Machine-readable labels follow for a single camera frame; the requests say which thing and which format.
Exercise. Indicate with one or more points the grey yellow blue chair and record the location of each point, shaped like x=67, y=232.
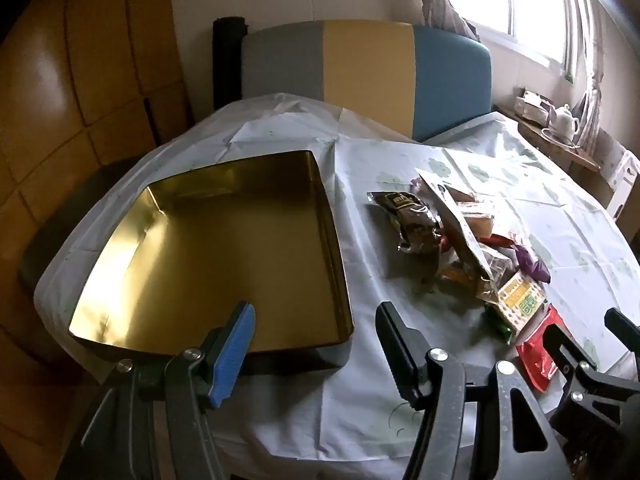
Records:
x=365, y=70

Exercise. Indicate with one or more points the brown foil snack packet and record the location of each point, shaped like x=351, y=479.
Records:
x=420, y=235
x=397, y=202

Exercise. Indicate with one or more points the white teapot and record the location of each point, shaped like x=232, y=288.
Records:
x=566, y=119

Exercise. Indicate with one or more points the purple candy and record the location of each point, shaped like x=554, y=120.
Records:
x=532, y=265

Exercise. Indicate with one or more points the green yellow cracker packet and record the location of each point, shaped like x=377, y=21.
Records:
x=520, y=302

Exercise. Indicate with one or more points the pale floral curtain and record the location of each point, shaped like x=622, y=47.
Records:
x=440, y=0
x=592, y=115

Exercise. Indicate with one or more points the gold tin box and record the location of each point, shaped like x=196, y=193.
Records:
x=215, y=260

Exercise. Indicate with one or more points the orange snack packet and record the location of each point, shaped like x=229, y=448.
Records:
x=457, y=274

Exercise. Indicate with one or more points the tissue box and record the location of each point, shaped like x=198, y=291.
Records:
x=532, y=107

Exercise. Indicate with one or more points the window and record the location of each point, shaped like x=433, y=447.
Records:
x=530, y=0

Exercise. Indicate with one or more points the white cloud print tablecloth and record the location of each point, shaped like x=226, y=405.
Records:
x=380, y=170

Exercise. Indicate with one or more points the green candy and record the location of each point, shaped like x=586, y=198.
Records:
x=500, y=327

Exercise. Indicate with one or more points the white plastic stool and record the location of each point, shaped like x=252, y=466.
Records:
x=622, y=175

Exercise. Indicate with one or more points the black rolled mat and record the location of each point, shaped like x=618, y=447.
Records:
x=227, y=65

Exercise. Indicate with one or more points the red snack packet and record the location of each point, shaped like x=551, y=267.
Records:
x=537, y=355

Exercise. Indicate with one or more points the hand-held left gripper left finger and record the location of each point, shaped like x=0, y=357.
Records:
x=232, y=355

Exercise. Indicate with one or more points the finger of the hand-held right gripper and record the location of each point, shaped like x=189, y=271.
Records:
x=562, y=355
x=622, y=327

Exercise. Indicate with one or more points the red candy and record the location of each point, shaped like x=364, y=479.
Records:
x=500, y=241

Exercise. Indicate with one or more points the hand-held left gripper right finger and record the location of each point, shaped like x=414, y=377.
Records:
x=400, y=355

